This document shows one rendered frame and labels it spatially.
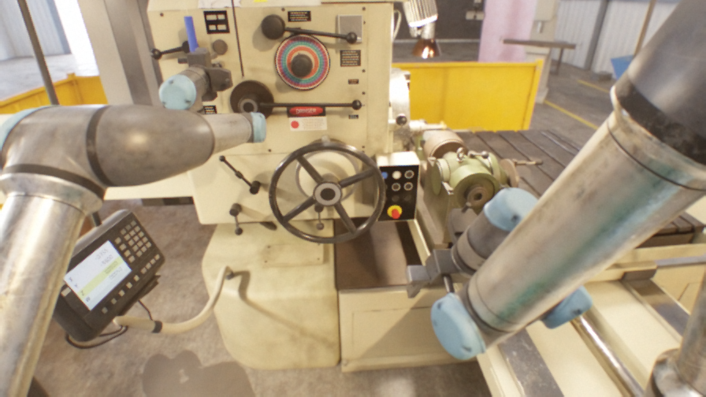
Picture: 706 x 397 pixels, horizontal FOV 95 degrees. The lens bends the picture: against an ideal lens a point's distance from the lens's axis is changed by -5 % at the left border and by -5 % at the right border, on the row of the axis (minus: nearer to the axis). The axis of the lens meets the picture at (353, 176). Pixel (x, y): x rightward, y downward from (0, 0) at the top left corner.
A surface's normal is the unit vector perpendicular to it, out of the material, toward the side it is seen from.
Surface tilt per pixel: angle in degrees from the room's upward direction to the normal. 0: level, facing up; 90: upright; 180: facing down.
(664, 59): 74
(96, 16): 90
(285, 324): 90
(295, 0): 45
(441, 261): 25
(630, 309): 0
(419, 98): 90
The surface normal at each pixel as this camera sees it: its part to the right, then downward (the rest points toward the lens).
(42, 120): 0.00, -0.56
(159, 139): 0.73, -0.04
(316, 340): 0.07, 0.47
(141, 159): 0.59, 0.37
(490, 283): -0.97, 0.05
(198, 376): -0.01, -0.88
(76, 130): 0.02, -0.24
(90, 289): 0.92, -0.22
